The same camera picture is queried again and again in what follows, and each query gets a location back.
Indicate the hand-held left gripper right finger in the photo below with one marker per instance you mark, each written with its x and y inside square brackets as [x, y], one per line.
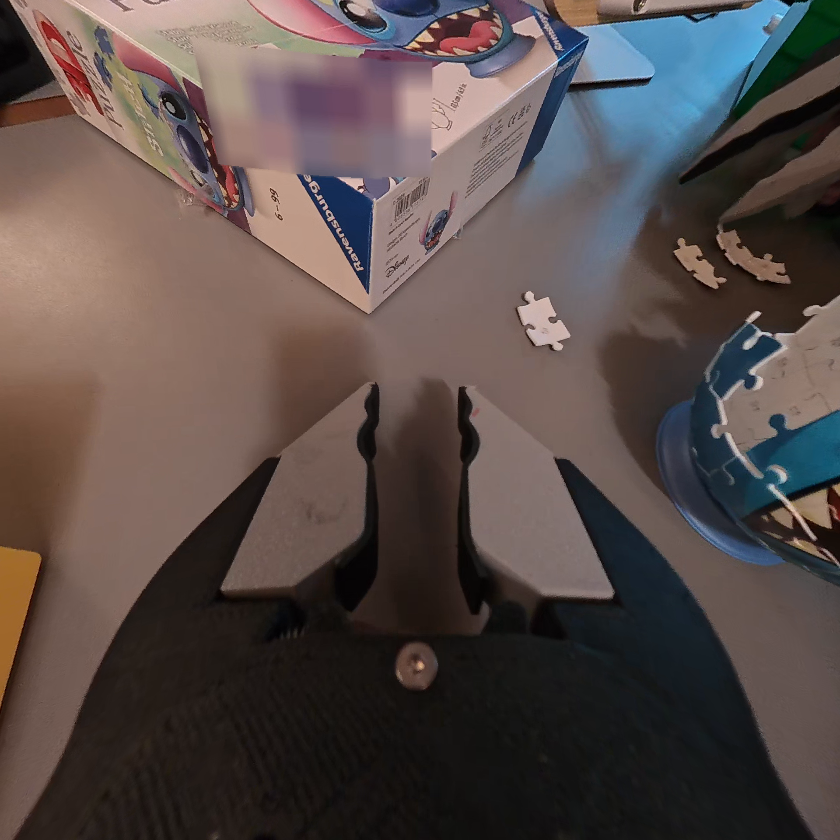
[531, 525]

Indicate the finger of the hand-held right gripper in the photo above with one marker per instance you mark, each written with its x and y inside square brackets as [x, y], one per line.
[787, 131]
[800, 187]

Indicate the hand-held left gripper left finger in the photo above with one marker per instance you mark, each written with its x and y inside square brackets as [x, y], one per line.
[302, 518]

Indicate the joined strip of puzzle pieces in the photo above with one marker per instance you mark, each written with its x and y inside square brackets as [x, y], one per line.
[754, 262]

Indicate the blue plastic ball stand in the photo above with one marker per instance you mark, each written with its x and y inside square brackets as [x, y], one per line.
[676, 459]

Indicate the blue cartoon puzzle ball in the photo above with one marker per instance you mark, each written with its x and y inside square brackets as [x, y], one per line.
[735, 407]

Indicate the single white-backed puzzle piece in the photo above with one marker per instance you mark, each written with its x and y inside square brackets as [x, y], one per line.
[541, 321]
[699, 262]

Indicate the white and blue puzzle box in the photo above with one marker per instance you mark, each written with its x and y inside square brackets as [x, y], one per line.
[459, 197]

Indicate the green plastic object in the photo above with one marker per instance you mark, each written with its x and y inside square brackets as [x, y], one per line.
[820, 52]

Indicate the yellow board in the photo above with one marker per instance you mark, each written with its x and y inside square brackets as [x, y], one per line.
[16, 610]

